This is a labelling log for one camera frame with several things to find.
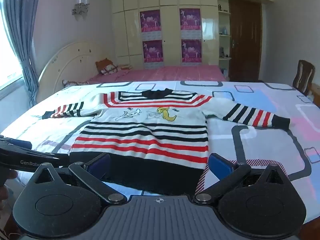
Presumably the pink bed sheet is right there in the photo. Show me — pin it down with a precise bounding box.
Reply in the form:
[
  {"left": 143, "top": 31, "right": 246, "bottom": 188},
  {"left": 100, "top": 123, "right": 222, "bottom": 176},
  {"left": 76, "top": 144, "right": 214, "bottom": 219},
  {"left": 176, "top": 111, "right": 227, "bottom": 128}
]
[{"left": 86, "top": 65, "right": 227, "bottom": 83}]

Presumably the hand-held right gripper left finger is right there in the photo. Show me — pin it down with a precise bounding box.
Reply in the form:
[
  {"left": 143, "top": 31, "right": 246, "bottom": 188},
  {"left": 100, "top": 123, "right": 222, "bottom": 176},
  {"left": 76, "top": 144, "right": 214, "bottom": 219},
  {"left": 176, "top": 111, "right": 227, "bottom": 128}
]
[{"left": 24, "top": 153, "right": 127, "bottom": 204}]

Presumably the blue-grey curtain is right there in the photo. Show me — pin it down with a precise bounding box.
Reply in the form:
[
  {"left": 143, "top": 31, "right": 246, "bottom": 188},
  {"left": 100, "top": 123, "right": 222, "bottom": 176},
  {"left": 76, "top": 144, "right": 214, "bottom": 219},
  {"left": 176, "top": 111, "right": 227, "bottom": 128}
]
[{"left": 2, "top": 0, "right": 43, "bottom": 105}]

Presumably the striped knit sweater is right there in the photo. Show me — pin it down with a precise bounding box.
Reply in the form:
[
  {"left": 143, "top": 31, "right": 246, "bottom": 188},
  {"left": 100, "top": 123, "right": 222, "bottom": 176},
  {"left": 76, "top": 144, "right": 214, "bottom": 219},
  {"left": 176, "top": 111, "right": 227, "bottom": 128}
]
[{"left": 42, "top": 89, "right": 291, "bottom": 195}]

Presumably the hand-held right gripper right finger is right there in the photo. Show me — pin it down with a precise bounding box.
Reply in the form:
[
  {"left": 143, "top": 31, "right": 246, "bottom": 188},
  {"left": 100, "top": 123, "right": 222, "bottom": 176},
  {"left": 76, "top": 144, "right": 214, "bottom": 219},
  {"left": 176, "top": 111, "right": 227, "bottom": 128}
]
[{"left": 194, "top": 153, "right": 298, "bottom": 204}]

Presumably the brown wooden chair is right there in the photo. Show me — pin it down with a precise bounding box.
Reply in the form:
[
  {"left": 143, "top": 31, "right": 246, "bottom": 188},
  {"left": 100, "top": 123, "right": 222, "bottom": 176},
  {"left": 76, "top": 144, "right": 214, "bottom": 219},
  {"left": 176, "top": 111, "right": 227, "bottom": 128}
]
[{"left": 292, "top": 60, "right": 316, "bottom": 95}]

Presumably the cream wardrobe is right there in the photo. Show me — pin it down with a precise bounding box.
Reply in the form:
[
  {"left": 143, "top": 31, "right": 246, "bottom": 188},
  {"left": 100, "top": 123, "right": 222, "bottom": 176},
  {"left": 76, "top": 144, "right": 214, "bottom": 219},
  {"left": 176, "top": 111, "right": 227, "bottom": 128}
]
[{"left": 109, "top": 0, "right": 274, "bottom": 68}]

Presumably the glass wall lamp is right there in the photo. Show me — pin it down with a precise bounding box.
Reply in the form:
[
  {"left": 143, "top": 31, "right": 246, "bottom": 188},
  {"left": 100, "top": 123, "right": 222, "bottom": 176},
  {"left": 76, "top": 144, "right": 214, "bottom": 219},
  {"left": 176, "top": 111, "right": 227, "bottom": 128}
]
[{"left": 72, "top": 0, "right": 90, "bottom": 15}]

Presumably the cream open corner shelf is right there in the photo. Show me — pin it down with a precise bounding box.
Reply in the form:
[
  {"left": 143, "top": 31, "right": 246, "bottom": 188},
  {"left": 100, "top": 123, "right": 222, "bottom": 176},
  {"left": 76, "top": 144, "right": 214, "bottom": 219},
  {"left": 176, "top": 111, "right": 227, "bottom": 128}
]
[{"left": 217, "top": 0, "right": 232, "bottom": 78}]

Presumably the cream bed headboard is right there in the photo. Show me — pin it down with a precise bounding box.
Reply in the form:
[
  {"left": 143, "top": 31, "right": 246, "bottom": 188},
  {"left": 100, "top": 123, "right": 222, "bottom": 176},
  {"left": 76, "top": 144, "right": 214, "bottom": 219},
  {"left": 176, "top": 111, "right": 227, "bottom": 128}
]
[{"left": 37, "top": 42, "right": 107, "bottom": 99}]

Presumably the brown wooden door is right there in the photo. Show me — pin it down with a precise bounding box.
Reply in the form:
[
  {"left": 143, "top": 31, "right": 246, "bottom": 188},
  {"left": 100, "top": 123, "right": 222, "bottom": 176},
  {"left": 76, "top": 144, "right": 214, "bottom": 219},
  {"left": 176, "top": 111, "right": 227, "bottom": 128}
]
[{"left": 229, "top": 0, "right": 262, "bottom": 82}]

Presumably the purple wall poster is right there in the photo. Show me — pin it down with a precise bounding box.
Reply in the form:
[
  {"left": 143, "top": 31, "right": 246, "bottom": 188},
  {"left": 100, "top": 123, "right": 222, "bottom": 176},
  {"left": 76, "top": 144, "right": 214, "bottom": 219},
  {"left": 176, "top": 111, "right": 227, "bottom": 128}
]
[
  {"left": 140, "top": 9, "right": 162, "bottom": 40},
  {"left": 179, "top": 8, "right": 202, "bottom": 38},
  {"left": 181, "top": 39, "right": 202, "bottom": 67},
  {"left": 142, "top": 40, "right": 164, "bottom": 68}
]

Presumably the orange cushion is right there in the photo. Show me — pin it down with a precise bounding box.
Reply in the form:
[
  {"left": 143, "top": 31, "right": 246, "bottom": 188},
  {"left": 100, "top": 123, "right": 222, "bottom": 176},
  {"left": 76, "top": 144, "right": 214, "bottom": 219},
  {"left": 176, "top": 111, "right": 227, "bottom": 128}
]
[{"left": 95, "top": 58, "right": 113, "bottom": 74}]

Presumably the wooden bed frame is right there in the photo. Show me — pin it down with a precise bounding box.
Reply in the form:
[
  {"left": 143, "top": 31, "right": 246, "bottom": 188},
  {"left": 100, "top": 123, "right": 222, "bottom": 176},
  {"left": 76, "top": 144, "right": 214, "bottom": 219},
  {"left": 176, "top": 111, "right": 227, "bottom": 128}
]
[{"left": 309, "top": 82, "right": 320, "bottom": 103}]

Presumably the white patterned pillow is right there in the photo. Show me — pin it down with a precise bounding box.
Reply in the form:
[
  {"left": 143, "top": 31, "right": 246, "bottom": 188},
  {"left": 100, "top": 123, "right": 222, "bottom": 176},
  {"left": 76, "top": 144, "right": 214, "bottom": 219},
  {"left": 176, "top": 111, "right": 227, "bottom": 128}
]
[
  {"left": 101, "top": 64, "right": 121, "bottom": 76},
  {"left": 62, "top": 79, "right": 89, "bottom": 88}
]

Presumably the white printed bedsheet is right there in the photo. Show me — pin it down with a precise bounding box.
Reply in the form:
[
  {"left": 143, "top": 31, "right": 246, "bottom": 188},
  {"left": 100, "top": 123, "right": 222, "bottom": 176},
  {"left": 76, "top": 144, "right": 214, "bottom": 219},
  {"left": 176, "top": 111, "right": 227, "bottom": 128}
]
[{"left": 0, "top": 80, "right": 320, "bottom": 230}]

